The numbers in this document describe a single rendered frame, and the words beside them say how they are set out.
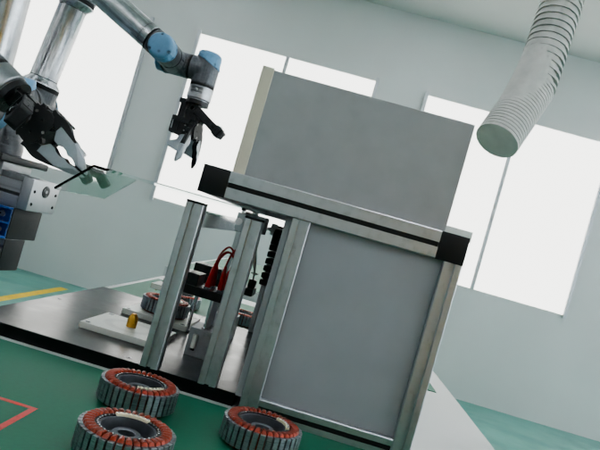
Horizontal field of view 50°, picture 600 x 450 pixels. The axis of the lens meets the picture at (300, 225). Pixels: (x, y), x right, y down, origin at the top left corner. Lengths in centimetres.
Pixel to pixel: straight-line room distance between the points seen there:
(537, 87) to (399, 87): 371
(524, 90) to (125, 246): 451
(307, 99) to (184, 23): 533
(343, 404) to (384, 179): 39
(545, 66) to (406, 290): 168
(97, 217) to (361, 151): 533
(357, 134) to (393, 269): 26
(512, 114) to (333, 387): 157
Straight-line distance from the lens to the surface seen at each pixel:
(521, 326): 625
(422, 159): 116
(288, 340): 106
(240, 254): 106
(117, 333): 125
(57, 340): 116
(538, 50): 264
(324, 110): 117
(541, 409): 643
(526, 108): 247
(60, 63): 218
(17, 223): 197
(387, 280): 105
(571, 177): 637
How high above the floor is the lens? 105
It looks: 1 degrees up
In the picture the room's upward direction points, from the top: 16 degrees clockwise
